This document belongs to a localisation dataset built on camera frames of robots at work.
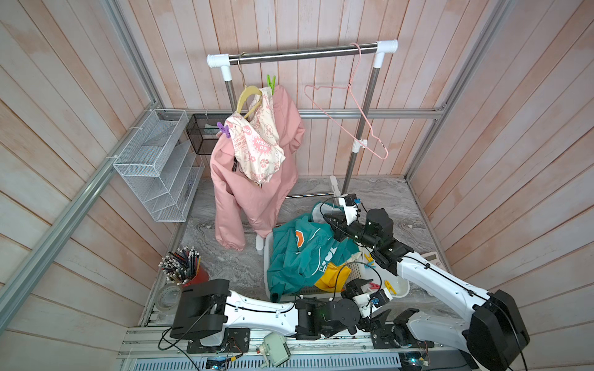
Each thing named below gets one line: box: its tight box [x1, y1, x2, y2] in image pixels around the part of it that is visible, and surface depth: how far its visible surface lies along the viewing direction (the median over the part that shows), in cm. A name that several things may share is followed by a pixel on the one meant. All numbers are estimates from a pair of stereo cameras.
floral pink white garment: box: [224, 86, 287, 187], surface depth 65 cm
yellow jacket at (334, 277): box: [314, 262, 352, 293], surface depth 81 cm
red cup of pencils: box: [157, 246, 210, 289], surface depth 77 cm
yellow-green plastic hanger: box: [236, 85, 263, 119], surface depth 60 cm
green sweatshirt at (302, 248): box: [266, 201, 360, 303], surface depth 74 cm
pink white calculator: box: [419, 251, 447, 271], surface depth 90 cm
